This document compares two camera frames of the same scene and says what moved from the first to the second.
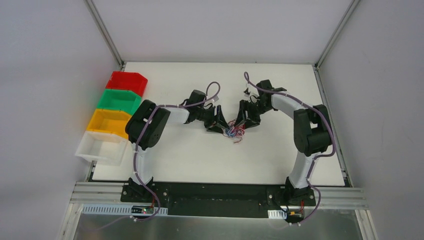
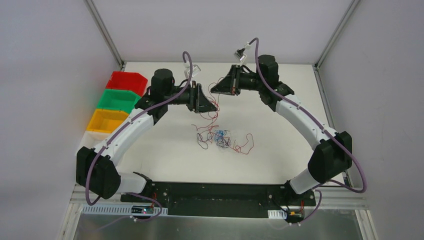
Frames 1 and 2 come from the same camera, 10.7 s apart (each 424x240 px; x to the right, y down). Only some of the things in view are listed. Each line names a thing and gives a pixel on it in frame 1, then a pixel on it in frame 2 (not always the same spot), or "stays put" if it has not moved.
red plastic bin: (128, 81) stays put
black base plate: (252, 200) stays put
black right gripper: (248, 112) → (234, 80)
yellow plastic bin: (111, 121) stays put
